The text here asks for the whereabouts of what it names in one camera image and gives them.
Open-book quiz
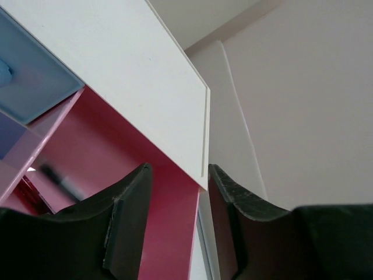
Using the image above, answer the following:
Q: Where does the light blue drawer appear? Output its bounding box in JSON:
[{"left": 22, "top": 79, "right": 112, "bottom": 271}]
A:
[{"left": 1, "top": 10, "right": 84, "bottom": 124}]

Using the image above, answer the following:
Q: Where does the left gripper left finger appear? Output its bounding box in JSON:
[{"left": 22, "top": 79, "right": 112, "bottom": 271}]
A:
[{"left": 1, "top": 163, "right": 153, "bottom": 279}]

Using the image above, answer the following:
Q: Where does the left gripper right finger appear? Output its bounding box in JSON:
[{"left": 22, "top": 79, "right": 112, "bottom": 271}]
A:
[{"left": 209, "top": 164, "right": 372, "bottom": 279}]

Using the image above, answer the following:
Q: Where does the white drawer organizer cabinet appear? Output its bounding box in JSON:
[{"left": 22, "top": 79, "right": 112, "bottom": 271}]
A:
[{"left": 1, "top": 1, "right": 210, "bottom": 188}]

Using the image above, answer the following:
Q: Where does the pink drawer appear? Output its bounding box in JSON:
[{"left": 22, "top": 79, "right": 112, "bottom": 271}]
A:
[{"left": 1, "top": 89, "right": 200, "bottom": 279}]

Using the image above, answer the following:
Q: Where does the black refill pen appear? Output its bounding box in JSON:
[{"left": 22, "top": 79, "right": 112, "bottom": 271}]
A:
[{"left": 38, "top": 163, "right": 85, "bottom": 202}]

